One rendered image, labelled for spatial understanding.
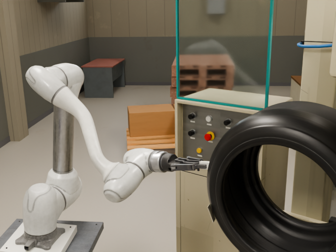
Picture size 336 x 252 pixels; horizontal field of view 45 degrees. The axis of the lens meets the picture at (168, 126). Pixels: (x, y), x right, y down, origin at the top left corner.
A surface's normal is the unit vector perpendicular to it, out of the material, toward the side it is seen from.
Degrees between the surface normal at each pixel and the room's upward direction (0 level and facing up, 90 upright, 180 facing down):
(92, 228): 0
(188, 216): 90
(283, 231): 37
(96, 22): 90
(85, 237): 0
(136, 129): 90
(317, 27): 90
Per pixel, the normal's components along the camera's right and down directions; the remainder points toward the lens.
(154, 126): 0.15, 0.28
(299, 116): -0.08, -0.84
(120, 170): 0.22, -0.63
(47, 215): 0.62, 0.25
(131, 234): -0.01, -0.96
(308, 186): -0.59, 0.24
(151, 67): -0.10, 0.29
